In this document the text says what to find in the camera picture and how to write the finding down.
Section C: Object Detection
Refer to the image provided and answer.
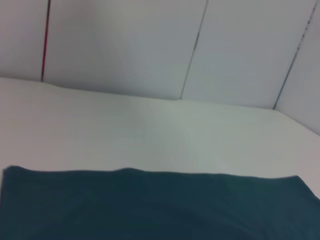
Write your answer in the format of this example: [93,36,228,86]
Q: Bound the teal blue t-shirt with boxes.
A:
[0,164,320,240]

